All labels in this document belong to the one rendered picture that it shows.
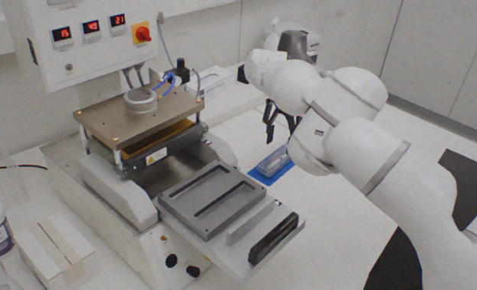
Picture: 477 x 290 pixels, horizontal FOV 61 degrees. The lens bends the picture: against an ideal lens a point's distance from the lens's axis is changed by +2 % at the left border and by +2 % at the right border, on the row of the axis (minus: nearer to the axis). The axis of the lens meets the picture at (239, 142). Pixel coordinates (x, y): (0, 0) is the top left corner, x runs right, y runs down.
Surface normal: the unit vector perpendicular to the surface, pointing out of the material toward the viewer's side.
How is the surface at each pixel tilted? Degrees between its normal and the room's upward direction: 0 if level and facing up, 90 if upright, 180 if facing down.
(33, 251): 3
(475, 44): 90
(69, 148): 0
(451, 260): 68
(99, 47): 90
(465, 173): 47
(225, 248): 0
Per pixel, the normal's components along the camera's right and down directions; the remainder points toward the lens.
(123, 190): 0.05, -0.80
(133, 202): 0.52, -0.33
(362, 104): 0.11, 0.20
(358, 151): -0.44, -0.13
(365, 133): -0.16, -0.44
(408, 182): -0.24, -0.14
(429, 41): -0.73, 0.37
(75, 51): 0.74, 0.43
